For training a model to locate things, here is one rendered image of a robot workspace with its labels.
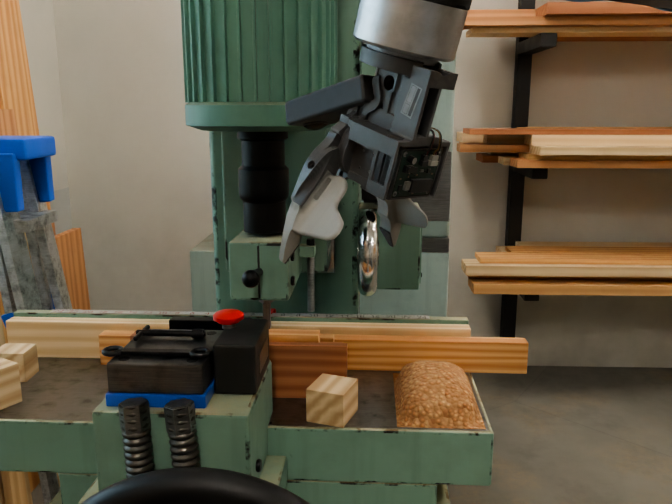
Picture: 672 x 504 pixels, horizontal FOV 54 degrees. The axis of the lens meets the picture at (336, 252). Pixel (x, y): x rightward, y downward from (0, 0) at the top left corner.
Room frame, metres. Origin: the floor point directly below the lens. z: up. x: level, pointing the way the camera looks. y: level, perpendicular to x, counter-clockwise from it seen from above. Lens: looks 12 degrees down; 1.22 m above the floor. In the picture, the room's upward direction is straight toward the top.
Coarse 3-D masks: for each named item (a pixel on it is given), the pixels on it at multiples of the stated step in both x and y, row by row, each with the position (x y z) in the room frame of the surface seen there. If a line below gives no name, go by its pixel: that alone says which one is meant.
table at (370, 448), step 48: (48, 384) 0.72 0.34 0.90; (96, 384) 0.72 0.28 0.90; (384, 384) 0.72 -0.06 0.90; (0, 432) 0.63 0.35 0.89; (48, 432) 0.63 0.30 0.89; (288, 432) 0.62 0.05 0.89; (336, 432) 0.61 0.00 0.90; (384, 432) 0.61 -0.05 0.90; (432, 432) 0.61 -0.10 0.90; (480, 432) 0.61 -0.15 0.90; (96, 480) 0.57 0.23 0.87; (336, 480) 0.61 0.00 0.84; (384, 480) 0.61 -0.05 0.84; (432, 480) 0.61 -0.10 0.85; (480, 480) 0.61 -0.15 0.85
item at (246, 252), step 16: (240, 240) 0.75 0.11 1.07; (256, 240) 0.75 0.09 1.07; (272, 240) 0.75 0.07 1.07; (240, 256) 0.74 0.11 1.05; (256, 256) 0.73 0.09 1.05; (272, 256) 0.73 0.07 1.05; (240, 272) 0.74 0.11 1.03; (272, 272) 0.73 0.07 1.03; (288, 272) 0.73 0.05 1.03; (240, 288) 0.74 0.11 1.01; (256, 288) 0.73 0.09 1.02; (272, 288) 0.73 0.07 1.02; (288, 288) 0.73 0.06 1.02
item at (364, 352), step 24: (120, 336) 0.78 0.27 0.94; (336, 336) 0.78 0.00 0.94; (360, 336) 0.78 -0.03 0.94; (384, 336) 0.78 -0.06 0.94; (408, 336) 0.78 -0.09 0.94; (432, 336) 0.78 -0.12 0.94; (360, 360) 0.77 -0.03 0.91; (384, 360) 0.77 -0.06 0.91; (408, 360) 0.76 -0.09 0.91; (432, 360) 0.76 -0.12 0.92; (456, 360) 0.76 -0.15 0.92; (480, 360) 0.76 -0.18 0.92; (504, 360) 0.76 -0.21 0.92
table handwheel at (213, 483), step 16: (128, 480) 0.45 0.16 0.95; (144, 480) 0.44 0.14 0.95; (160, 480) 0.44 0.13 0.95; (176, 480) 0.44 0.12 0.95; (192, 480) 0.44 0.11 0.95; (208, 480) 0.44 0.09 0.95; (224, 480) 0.44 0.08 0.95; (240, 480) 0.44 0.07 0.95; (256, 480) 0.44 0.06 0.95; (96, 496) 0.44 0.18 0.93; (112, 496) 0.44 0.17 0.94; (128, 496) 0.44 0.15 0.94; (144, 496) 0.43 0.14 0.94; (160, 496) 0.43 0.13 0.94; (176, 496) 0.43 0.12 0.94; (192, 496) 0.43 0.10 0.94; (208, 496) 0.43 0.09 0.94; (224, 496) 0.43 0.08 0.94; (240, 496) 0.43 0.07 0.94; (256, 496) 0.43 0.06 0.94; (272, 496) 0.43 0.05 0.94; (288, 496) 0.44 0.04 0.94
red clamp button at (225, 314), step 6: (216, 312) 0.61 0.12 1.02; (222, 312) 0.61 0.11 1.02; (228, 312) 0.61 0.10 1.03; (234, 312) 0.61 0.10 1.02; (240, 312) 0.61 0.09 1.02; (216, 318) 0.60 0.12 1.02; (222, 318) 0.60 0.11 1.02; (228, 318) 0.60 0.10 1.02; (234, 318) 0.60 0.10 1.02; (240, 318) 0.61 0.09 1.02; (222, 324) 0.61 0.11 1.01; (228, 324) 0.60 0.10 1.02
